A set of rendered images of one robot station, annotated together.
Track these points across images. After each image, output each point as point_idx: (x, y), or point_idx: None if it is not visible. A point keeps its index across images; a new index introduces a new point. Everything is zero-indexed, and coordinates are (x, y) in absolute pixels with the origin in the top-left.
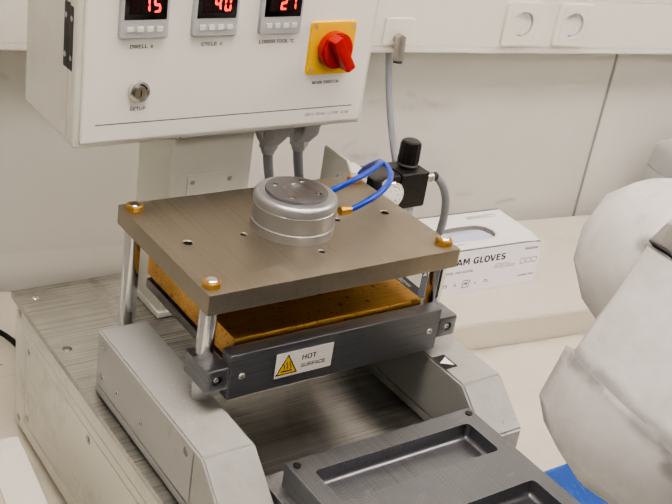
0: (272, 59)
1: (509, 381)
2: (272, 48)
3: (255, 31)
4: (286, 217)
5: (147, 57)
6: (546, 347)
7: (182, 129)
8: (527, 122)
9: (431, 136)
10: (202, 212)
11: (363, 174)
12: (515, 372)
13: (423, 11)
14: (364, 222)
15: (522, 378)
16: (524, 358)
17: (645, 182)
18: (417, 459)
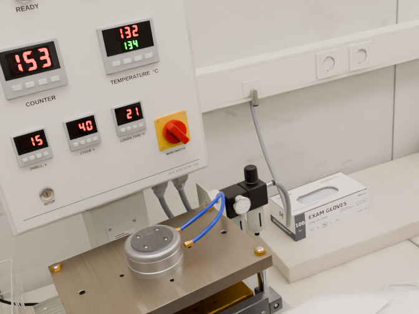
0: (133, 148)
1: (360, 285)
2: (131, 142)
3: (115, 135)
4: (143, 262)
5: (45, 171)
6: (382, 255)
7: (85, 205)
8: (348, 115)
9: (292, 137)
10: (100, 261)
11: (203, 210)
12: (363, 278)
13: (264, 73)
14: (207, 245)
15: (368, 281)
16: (368, 266)
17: (302, 311)
18: None
